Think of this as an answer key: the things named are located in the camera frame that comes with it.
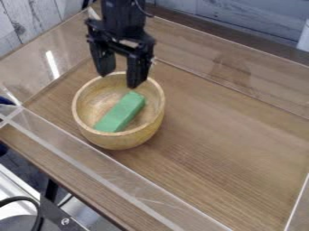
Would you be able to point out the brown wooden bowl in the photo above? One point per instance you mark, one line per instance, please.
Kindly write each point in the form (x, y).
(94, 100)

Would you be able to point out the green rectangular block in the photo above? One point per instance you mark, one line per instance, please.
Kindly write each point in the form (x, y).
(122, 113)

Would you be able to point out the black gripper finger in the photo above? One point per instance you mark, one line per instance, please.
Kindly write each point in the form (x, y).
(138, 69)
(104, 59)

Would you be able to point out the clear acrylic corner bracket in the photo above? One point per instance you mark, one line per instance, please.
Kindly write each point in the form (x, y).
(93, 14)

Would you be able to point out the clear acrylic tray wall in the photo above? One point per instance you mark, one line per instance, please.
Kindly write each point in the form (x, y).
(225, 168)

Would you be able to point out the black metal table leg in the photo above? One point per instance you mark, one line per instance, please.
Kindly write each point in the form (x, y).
(51, 190)

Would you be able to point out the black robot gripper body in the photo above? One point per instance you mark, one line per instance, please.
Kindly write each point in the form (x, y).
(118, 33)

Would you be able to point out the blue object at left edge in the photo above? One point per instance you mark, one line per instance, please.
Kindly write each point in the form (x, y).
(6, 101)

